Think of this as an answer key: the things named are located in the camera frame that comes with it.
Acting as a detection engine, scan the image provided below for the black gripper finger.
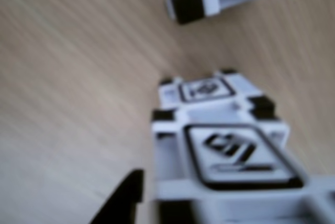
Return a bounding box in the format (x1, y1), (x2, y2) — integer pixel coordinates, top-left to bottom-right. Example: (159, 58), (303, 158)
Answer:
(88, 169), (144, 224)

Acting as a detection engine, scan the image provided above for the white cube with diamond symbol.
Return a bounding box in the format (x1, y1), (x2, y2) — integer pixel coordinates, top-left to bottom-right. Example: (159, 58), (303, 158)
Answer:
(150, 95), (335, 224)

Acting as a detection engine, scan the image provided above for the white cube with zigzag symbol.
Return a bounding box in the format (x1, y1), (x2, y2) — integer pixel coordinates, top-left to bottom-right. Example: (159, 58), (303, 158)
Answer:
(158, 69), (265, 112)

